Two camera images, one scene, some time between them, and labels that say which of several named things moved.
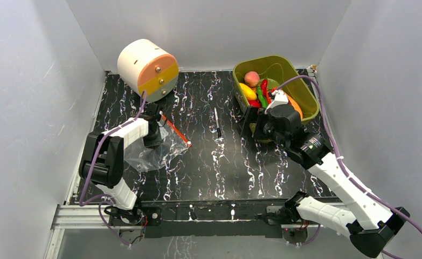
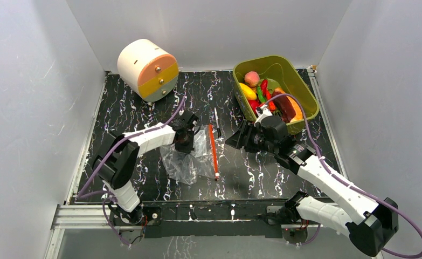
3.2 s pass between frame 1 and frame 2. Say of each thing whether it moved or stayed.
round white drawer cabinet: stayed
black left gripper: moved
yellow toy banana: stayed
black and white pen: stayed
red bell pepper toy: stayed
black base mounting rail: stayed
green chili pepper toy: stayed
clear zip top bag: moved
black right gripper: moved
